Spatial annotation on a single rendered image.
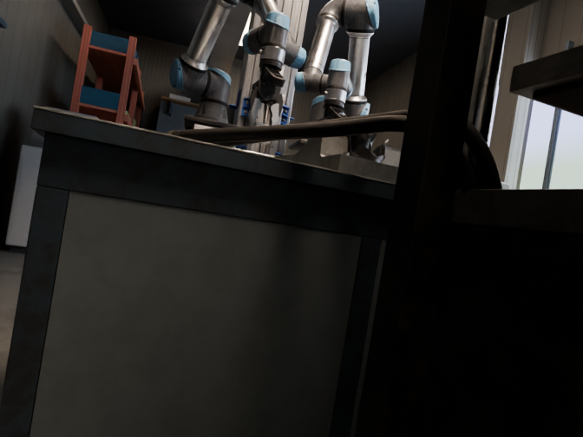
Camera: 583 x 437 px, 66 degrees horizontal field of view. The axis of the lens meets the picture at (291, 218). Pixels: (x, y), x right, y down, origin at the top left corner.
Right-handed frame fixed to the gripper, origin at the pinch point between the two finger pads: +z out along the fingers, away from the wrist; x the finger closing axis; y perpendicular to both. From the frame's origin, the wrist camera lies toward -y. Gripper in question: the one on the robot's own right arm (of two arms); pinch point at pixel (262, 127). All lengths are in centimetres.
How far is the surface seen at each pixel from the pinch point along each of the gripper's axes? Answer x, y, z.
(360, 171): -16.1, -35.6, 12.1
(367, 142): -24.4, -22.1, 1.8
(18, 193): 116, 324, 43
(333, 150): -13.8, -23.5, 6.4
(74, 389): 40, -46, 62
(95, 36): 87, 446, -146
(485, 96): -23, -65, -2
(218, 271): 17, -46, 39
